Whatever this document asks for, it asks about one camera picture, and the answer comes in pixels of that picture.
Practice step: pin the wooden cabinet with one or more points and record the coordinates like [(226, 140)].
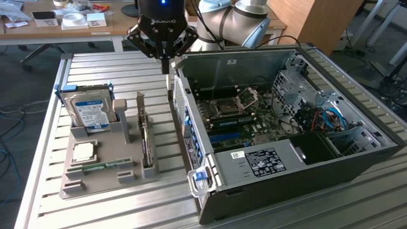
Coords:
[(318, 23)]

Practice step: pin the clear plastic bag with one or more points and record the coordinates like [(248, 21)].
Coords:
[(13, 13)]

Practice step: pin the silver CPU chip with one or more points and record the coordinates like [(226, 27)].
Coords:
[(84, 152)]

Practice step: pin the black open PC case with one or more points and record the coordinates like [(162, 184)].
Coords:
[(286, 195)]

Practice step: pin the CPU socket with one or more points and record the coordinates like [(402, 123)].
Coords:
[(226, 108)]

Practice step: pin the blue case release latch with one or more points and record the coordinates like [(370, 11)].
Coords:
[(201, 177)]

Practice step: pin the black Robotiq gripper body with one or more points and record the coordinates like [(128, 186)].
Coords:
[(164, 21)]

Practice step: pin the green motherboard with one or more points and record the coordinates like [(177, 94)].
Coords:
[(258, 130)]

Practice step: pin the metal socket cover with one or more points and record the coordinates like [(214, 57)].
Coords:
[(246, 97)]

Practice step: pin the blue expansion slot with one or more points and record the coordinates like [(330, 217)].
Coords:
[(225, 137)]

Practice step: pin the wooden desk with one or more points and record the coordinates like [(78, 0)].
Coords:
[(48, 32)]

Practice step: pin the grey power supply unit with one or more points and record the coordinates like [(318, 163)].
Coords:
[(229, 171)]

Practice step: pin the low-profile graphics card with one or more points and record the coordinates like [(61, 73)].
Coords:
[(141, 107)]

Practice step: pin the metal disk bay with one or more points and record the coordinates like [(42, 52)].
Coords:
[(357, 140)]

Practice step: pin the perforated metal drive cage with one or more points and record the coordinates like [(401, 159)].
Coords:
[(289, 95)]

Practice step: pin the blue disk carrier frame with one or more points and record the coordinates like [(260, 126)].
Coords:
[(69, 88)]

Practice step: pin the grey plastic parts rack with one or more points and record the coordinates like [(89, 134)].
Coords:
[(109, 152)]

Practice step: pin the hard disk with blue label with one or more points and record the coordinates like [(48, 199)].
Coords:
[(89, 112)]

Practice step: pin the white paper tag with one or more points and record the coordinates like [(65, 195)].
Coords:
[(17, 24)]

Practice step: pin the wide white tape roll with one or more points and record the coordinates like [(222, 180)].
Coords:
[(65, 19)]

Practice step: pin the green RAM stick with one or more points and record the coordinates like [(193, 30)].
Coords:
[(102, 165)]

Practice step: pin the plain white box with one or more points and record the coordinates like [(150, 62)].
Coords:
[(96, 17)]

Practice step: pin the small tape roll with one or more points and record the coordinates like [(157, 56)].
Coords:
[(56, 3)]

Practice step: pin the white box with black top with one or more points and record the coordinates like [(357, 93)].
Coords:
[(45, 15)]

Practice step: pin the flat white box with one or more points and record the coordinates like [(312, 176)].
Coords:
[(76, 26)]

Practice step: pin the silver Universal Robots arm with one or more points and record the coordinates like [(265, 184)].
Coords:
[(236, 21)]

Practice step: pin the orange small item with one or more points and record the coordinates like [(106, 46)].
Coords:
[(101, 7)]

